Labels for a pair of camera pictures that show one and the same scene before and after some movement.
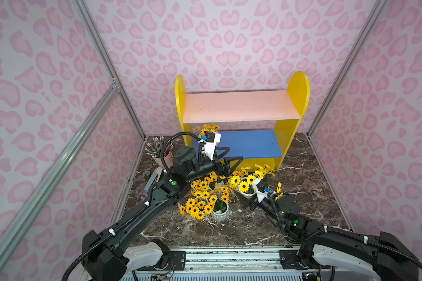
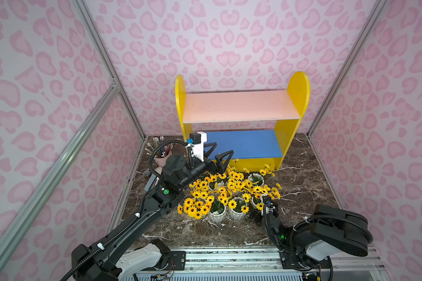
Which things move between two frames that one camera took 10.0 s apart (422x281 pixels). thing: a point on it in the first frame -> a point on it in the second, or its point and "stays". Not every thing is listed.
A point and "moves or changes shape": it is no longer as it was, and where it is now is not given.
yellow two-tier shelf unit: (254, 127) stays
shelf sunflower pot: (207, 127) moves or changes shape
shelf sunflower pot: (221, 211) stays
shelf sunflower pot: (244, 188) -> (238, 206)
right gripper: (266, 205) -> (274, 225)
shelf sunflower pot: (244, 173) -> (236, 181)
